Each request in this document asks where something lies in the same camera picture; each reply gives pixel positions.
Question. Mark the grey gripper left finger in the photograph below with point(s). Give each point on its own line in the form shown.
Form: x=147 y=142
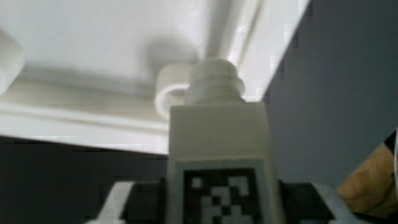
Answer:
x=111 y=212

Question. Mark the white table leg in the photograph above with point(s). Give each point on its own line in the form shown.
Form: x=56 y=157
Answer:
x=223 y=186

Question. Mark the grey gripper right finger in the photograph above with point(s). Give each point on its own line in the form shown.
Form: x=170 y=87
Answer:
x=344 y=215

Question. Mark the white square table top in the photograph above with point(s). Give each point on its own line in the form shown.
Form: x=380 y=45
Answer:
x=85 y=49

